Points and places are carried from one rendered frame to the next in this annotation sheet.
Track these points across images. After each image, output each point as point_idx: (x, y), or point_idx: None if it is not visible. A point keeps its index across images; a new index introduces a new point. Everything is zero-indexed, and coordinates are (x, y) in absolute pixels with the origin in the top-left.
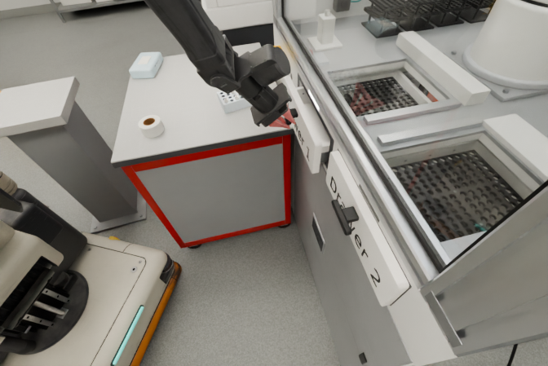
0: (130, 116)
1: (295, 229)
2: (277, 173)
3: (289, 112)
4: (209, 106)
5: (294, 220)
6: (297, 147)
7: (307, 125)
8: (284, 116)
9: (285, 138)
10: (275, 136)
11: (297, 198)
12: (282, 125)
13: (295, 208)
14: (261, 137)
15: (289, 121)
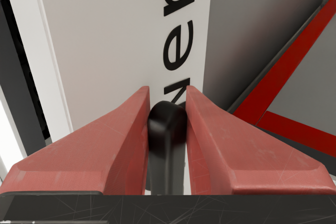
0: None
1: None
2: (320, 61)
3: (16, 168)
4: None
5: None
6: (236, 86)
7: None
8: (112, 158)
9: (252, 115)
10: (276, 136)
11: (302, 9)
12: (202, 114)
13: (314, 4)
14: (323, 161)
15: (136, 109)
